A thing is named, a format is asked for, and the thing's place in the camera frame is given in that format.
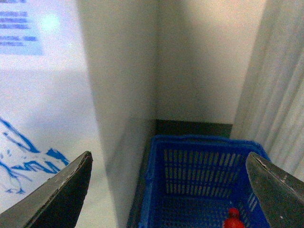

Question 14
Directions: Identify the white blue chest freezer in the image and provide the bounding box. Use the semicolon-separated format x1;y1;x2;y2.
0;0;158;228

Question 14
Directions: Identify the red capped drink bottle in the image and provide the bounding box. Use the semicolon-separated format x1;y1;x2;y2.
222;208;245;228

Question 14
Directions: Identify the white curtain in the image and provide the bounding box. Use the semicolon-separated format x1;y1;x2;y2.
230;0;304;179

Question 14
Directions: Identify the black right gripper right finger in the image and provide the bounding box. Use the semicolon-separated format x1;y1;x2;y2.
246;152;304;228

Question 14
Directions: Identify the blue plastic crate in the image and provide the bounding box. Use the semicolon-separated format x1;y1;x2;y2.
138;135;269;228

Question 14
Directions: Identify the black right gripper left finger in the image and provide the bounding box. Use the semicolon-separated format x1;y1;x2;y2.
0;151;92;228

